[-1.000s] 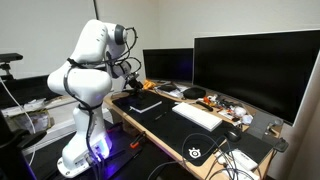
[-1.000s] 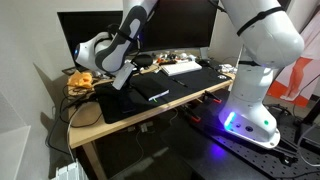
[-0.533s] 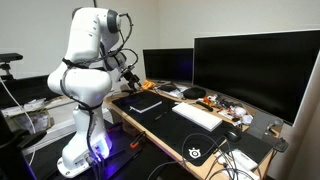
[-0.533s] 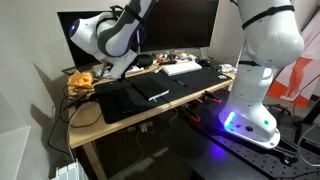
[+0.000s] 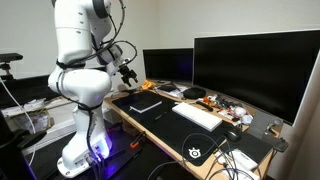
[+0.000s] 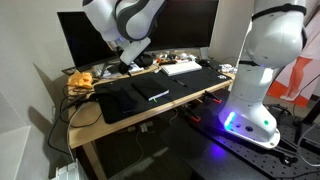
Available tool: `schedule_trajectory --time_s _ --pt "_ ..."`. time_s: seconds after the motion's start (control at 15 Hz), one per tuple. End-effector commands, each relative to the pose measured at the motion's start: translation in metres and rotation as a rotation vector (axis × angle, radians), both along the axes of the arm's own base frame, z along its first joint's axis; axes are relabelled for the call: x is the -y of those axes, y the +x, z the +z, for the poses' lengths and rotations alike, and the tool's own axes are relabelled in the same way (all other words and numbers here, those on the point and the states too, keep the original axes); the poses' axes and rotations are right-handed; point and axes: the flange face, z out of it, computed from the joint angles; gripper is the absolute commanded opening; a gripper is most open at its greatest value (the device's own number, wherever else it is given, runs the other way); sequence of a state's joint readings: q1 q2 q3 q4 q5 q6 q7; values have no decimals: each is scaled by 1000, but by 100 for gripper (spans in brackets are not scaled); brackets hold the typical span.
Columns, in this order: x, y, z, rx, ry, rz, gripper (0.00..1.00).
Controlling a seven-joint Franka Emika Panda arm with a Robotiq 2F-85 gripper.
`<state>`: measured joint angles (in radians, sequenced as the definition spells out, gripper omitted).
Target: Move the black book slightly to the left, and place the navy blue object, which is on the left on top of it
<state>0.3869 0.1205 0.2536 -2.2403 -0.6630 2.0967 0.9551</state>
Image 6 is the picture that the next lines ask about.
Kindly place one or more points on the small orange toy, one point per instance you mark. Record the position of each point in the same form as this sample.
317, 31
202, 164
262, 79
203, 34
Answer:
163, 60

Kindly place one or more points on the large black monitor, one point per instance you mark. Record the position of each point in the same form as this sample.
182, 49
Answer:
186, 23

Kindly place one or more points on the black computer mouse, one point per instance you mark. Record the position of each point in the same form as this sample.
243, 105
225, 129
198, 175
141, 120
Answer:
204, 62

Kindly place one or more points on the white papers pile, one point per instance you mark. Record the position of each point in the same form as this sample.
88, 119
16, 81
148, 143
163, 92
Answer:
135, 70

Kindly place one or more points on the navy blue object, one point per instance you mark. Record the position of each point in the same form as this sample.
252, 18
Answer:
124, 100

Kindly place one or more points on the black desk mat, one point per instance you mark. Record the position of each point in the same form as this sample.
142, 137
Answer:
186, 83

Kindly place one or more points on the grey monitor stand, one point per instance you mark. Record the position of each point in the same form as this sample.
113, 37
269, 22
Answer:
204, 53

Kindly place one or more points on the orange crumpled cloth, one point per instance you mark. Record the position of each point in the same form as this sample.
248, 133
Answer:
80, 80

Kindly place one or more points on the small black monitor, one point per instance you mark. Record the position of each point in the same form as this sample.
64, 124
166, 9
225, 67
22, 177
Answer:
86, 43

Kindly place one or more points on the orange tipped black clamp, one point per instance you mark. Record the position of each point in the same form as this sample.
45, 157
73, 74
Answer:
192, 115
213, 96

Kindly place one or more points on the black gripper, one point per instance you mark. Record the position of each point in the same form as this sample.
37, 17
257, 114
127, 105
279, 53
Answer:
124, 68

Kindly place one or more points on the black round pouch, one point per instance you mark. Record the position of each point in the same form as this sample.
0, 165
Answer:
144, 60

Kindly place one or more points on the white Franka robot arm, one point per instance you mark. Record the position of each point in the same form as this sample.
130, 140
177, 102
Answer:
266, 40

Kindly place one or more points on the black pen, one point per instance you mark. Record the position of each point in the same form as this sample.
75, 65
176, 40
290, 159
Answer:
180, 82

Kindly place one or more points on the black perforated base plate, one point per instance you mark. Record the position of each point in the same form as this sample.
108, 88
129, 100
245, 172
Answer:
253, 156

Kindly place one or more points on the white keyboard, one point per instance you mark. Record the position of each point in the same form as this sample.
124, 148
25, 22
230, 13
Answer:
181, 68

